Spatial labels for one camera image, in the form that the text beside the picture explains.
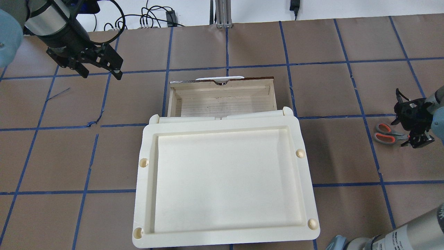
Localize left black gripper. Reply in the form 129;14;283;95
75;44;123;81

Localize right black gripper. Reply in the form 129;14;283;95
401;130;435;149

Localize grey orange handled scissors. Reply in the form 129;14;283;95
373;123;409;145

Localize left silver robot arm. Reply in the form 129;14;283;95
0;0;123;80

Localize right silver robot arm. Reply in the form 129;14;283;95
327;87;444;250

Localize black power adapter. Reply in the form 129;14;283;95
165;10;177;26

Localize cream plastic tray organizer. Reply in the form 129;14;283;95
132;107;321;249

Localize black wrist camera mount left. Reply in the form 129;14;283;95
44;38;102;67

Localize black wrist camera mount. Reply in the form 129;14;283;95
44;38;102;67
391;88;433;134

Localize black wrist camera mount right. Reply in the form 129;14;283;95
391;88;433;134

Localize white drawer handle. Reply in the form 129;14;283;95
196;76;245;82

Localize aluminium frame post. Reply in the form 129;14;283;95
214;0;233;29

